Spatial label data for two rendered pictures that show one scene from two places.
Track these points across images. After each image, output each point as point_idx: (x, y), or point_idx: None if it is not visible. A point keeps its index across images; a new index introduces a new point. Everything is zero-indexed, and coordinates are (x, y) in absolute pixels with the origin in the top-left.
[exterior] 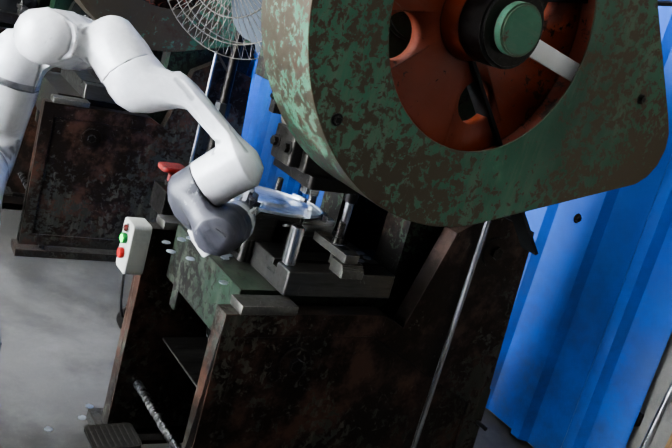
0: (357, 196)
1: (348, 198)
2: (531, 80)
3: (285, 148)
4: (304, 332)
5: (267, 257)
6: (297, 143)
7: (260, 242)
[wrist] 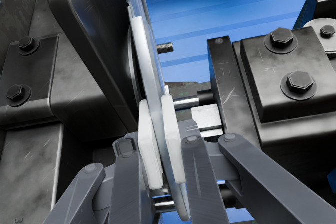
0: (232, 207)
1: (224, 200)
2: None
3: (304, 86)
4: None
5: (42, 203)
6: (322, 104)
7: (67, 136)
